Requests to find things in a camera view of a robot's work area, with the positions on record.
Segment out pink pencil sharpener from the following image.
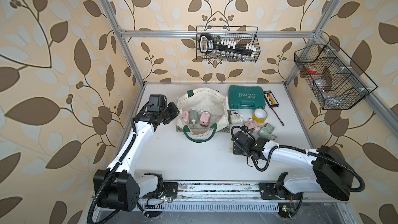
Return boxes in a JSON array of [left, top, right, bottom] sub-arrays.
[[181, 111, 189, 124], [199, 112, 211, 127], [244, 119, 261, 133]]

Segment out yellow tape roll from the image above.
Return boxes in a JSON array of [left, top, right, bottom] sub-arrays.
[[252, 108, 268, 124]]

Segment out red tape roll in basket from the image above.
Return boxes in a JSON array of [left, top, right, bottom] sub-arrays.
[[307, 65, 318, 75]]

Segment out green plastic tool case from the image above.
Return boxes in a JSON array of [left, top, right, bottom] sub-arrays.
[[228, 85, 266, 110]]

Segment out black wire basket wall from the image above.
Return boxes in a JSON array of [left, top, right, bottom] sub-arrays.
[[294, 39, 378, 110], [195, 25, 261, 63]]

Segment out black socket wrench set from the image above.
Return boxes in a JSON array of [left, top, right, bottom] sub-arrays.
[[198, 33, 260, 57]]

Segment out red black power cable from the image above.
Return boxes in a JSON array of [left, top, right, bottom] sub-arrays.
[[272, 107, 285, 127]]

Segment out black parallel charging board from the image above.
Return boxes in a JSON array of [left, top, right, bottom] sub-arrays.
[[263, 90, 279, 108]]

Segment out cream floral tote bag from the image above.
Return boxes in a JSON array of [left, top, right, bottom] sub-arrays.
[[176, 88, 230, 143]]

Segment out cream pencil sharpener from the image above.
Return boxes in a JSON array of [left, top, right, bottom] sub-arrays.
[[228, 110, 243, 125]]

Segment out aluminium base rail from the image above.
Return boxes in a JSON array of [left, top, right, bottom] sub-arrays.
[[93, 180, 343, 203]]

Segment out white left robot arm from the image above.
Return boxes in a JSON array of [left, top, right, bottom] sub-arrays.
[[87, 94, 179, 224]]

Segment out black wire basket right wall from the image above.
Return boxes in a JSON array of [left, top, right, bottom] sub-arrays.
[[294, 39, 378, 110]]

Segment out green pencil sharpener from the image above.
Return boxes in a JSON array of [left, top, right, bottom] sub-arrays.
[[258, 123, 277, 141], [189, 109, 199, 128]]

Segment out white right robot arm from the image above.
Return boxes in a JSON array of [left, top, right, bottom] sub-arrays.
[[231, 125, 365, 201]]

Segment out black wire basket back wall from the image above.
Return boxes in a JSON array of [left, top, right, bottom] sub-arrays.
[[195, 25, 261, 63]]

